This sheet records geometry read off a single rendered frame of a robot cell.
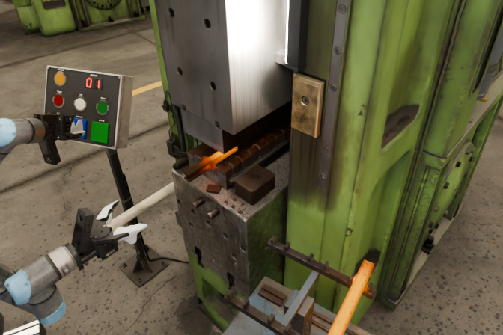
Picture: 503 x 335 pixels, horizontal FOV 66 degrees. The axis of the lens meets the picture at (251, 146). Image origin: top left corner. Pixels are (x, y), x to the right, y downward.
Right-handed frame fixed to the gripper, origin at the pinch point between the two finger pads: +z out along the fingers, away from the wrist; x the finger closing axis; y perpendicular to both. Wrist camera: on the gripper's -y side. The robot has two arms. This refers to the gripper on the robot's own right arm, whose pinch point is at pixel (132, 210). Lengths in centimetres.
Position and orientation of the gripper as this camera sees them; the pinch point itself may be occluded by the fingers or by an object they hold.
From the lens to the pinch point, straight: 121.4
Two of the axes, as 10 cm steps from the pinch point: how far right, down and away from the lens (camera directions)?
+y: 0.2, 8.1, 5.8
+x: 7.4, 3.8, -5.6
